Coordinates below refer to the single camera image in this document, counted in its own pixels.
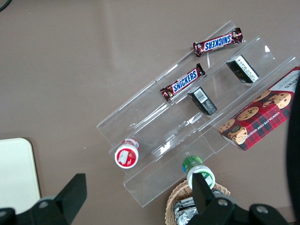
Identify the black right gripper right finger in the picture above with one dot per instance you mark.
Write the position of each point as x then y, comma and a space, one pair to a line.
200, 194

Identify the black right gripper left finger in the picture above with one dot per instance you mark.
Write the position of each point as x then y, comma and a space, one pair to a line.
72, 197

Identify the light wicker basket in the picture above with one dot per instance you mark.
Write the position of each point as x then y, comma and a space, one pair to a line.
173, 202

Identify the clear acrylic tiered stand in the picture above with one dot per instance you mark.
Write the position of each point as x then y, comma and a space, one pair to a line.
164, 117

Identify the red tartan cookie box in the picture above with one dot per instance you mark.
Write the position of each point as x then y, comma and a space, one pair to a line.
257, 122

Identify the green yogurt cup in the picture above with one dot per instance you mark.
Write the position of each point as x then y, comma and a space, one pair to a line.
191, 164

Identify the Snickers chocolate bar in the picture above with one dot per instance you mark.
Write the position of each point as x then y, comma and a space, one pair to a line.
184, 82
218, 42

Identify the foil wrapped pack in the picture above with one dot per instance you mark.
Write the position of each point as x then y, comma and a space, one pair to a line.
185, 218
185, 204

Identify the strawberry yogurt cup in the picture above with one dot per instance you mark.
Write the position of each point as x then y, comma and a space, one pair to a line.
126, 155

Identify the small black carton box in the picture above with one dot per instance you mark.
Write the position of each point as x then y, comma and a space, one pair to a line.
242, 69
202, 100

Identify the beige plastic tray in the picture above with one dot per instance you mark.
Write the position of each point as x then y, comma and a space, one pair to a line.
16, 173

